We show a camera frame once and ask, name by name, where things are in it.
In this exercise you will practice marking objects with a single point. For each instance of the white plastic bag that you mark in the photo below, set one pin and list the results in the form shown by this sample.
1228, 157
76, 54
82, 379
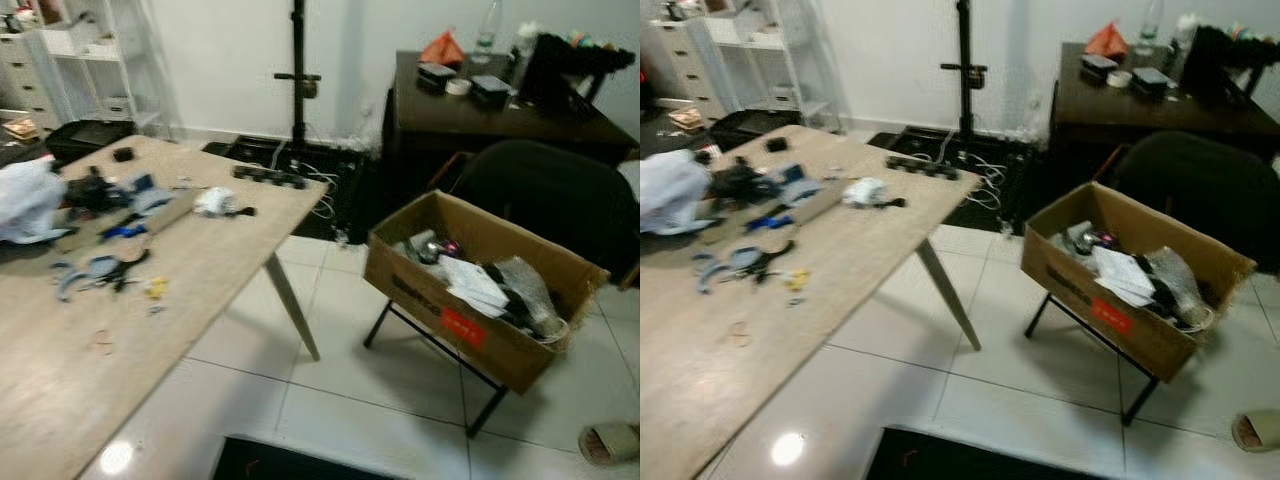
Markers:
672, 190
28, 200

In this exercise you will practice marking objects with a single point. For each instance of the grey and black curved part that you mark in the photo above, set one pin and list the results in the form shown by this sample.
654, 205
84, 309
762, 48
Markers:
103, 268
745, 260

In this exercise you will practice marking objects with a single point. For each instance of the black office chair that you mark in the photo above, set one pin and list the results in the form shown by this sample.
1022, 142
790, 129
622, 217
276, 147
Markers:
1200, 180
545, 190

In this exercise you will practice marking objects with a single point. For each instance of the black tangled device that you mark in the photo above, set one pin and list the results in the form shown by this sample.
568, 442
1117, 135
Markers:
742, 180
93, 190

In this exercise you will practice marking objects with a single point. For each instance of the clear plastic wrap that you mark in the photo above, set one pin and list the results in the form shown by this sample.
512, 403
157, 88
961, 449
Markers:
528, 285
1180, 277

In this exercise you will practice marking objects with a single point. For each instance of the small blue piece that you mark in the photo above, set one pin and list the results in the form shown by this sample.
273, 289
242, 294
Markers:
124, 232
770, 223

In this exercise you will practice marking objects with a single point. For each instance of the black storage case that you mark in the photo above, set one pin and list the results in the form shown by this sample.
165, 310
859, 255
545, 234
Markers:
88, 138
750, 127

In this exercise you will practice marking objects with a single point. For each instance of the small yellow piece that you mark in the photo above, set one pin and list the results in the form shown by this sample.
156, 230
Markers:
797, 279
155, 288

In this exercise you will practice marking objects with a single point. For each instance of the small black block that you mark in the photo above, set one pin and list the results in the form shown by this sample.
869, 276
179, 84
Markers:
123, 154
776, 144

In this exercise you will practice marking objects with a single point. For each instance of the blue grey device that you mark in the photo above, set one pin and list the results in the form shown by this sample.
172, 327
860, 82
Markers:
798, 185
148, 195

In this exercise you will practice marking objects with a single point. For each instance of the white crumpled paper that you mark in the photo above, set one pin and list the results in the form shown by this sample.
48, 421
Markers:
472, 285
1122, 275

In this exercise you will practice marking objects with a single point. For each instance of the white drawer cabinet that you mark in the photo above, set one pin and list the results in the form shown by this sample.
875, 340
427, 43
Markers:
20, 75
675, 60

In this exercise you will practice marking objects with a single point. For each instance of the large black bag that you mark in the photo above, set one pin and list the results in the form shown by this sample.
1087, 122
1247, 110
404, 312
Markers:
560, 65
1225, 55

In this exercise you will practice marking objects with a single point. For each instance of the dark wooden desk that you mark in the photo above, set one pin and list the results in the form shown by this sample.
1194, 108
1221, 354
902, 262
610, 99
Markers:
1110, 115
480, 125

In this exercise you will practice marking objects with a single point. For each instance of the black box with grey lid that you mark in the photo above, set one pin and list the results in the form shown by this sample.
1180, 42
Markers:
1152, 82
490, 90

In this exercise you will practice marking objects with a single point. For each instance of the light wooden table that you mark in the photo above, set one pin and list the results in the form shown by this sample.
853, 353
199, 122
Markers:
200, 260
860, 250

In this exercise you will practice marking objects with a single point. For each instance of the black metal folding stand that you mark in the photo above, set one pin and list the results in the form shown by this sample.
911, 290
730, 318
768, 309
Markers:
488, 408
1140, 398

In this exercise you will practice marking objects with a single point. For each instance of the brown cardboard box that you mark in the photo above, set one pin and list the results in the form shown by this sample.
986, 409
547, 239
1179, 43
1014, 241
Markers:
1075, 285
420, 295

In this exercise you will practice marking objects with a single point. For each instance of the small white crumpled object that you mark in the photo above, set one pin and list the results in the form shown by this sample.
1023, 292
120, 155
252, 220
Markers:
863, 192
212, 201

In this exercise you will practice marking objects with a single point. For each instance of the white tape roll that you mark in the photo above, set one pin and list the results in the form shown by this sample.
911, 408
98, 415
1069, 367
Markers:
458, 87
1120, 79

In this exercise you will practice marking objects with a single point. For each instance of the clear plastic bottle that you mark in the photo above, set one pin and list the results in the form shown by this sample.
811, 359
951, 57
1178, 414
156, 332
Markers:
1151, 22
489, 30

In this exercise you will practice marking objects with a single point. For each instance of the small black box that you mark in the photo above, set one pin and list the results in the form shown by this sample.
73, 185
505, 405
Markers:
436, 75
1099, 67

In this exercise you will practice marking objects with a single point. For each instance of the black power strip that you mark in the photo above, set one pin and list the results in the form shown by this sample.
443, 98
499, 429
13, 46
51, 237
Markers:
922, 167
268, 177

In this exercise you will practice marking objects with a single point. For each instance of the black tripod pole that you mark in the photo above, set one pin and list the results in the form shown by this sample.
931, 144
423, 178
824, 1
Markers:
964, 50
297, 60

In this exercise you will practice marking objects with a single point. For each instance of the black floor mat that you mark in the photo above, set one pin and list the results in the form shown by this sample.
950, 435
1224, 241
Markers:
980, 458
300, 462

